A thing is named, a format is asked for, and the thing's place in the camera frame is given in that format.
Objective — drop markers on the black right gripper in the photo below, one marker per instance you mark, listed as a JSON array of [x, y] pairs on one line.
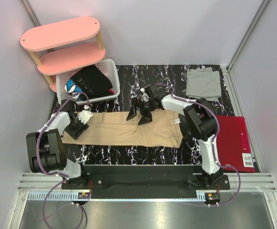
[[147, 118]]

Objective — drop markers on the black marble pattern mat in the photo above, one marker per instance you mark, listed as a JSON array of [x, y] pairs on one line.
[[131, 78]]

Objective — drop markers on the pink three-tier wooden shelf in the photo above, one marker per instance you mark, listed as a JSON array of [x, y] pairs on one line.
[[64, 46]]

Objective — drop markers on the beige t shirt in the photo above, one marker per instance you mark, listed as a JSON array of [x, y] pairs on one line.
[[112, 129]]

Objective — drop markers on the right electronics connector board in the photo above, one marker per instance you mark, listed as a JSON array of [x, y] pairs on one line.
[[213, 197]]

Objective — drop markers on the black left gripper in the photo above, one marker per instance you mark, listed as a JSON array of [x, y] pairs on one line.
[[75, 133]]

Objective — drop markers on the black t shirt in basket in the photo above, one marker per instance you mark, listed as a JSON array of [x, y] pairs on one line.
[[93, 82]]

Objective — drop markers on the left electronics connector board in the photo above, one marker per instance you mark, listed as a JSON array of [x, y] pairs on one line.
[[84, 195]]

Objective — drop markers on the folded grey t shirt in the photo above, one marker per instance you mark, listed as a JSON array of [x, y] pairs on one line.
[[203, 83]]

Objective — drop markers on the electronics connector board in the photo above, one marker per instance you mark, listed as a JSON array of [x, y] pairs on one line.
[[84, 195], [213, 197]]

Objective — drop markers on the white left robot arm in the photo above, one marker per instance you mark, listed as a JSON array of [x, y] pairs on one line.
[[46, 152]]

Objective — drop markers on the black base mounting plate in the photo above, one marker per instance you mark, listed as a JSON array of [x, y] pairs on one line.
[[146, 182]]

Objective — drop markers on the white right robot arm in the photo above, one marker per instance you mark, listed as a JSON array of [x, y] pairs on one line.
[[201, 121]]

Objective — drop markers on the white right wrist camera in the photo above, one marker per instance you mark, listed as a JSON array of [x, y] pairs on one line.
[[144, 96]]

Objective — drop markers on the blue white patterned garment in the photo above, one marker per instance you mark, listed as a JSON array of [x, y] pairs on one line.
[[71, 88]]

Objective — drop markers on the white plastic laundry basket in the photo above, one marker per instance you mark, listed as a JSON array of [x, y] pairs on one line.
[[107, 67]]

